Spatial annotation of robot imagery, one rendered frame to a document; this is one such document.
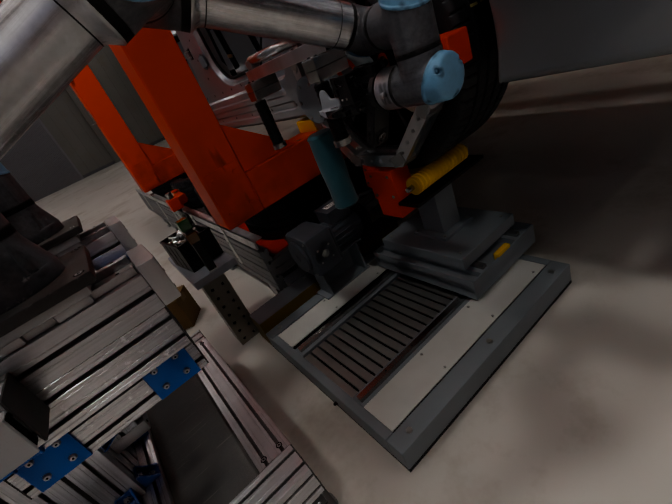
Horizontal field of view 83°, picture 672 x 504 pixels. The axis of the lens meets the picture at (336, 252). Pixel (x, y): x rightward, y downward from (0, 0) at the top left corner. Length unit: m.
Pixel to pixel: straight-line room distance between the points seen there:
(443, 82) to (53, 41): 0.50
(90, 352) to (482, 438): 0.91
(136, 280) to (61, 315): 0.12
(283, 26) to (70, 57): 0.32
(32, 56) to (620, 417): 1.25
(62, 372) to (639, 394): 1.22
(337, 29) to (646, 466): 1.06
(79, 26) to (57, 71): 0.05
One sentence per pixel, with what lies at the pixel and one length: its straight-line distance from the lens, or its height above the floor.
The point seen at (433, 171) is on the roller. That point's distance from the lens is 1.22.
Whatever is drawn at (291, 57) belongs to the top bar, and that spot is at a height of 0.97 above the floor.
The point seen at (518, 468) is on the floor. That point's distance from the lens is 1.10.
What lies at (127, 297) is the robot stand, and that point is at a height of 0.74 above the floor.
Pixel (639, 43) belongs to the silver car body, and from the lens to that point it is 0.89.
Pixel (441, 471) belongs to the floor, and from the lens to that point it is 1.11.
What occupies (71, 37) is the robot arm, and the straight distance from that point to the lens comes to 0.55.
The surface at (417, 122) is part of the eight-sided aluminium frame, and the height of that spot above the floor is 0.71.
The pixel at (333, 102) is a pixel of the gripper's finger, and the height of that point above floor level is 0.86.
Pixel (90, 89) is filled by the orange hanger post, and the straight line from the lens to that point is 3.34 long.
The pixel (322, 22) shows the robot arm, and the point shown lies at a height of 0.99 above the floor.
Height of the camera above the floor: 0.97
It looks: 27 degrees down
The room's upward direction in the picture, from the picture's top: 24 degrees counter-clockwise
